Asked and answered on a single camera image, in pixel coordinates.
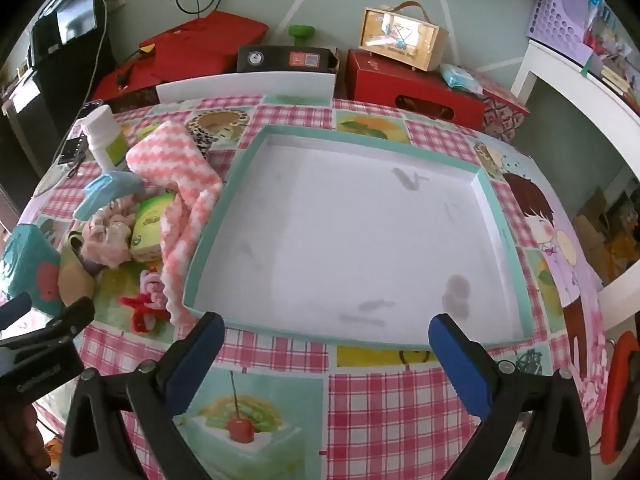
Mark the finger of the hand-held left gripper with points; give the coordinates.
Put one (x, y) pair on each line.
(70, 317)
(12, 310)

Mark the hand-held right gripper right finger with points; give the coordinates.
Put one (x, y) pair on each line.
(460, 365)

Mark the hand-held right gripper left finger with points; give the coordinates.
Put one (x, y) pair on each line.
(192, 360)

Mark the pink plush toy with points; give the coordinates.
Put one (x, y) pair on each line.
(107, 240)

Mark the green tissue pack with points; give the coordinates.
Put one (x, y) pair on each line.
(150, 225)

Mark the blue face mask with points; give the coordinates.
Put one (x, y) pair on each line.
(107, 187)

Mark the teal rimmed white tray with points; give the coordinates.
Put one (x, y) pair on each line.
(350, 230)

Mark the white bottle green label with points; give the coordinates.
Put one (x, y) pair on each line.
(105, 145)

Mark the pink white striped towel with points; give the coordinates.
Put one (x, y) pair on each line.
(170, 160)

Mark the leopard print cloth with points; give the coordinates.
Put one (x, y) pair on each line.
(202, 145)

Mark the person's left hand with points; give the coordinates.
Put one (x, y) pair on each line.
(20, 440)

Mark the beige egg shaped sponge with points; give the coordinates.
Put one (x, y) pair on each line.
(75, 282)

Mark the teal pouch red print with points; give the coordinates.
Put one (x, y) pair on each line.
(27, 265)

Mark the red pink chenille toy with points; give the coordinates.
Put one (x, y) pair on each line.
(145, 302)

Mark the orange curved plastic object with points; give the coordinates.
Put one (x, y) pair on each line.
(617, 400)

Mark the black cabinet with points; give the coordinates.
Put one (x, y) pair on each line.
(30, 110)

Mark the brown cardboard box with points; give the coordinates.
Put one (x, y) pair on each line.
(595, 215)

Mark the white foam board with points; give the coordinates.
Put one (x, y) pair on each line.
(245, 89)

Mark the yellow tag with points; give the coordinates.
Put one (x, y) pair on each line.
(147, 50)

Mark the blue wet wipes pack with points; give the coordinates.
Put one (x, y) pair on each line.
(460, 79)

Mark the red box with window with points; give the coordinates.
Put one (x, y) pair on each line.
(400, 85)

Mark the black monitor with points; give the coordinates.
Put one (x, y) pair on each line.
(75, 15)

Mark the plain red gift box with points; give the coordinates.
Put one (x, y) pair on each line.
(210, 40)

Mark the black cardboard box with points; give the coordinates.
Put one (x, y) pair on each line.
(285, 59)

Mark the white side table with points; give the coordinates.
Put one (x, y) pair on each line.
(555, 62)

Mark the stack of colourful books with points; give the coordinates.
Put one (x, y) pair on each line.
(612, 60)

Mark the green dumbbell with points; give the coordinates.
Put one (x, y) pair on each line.
(301, 34)

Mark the purple perforated basket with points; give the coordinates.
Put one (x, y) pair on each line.
(555, 15)

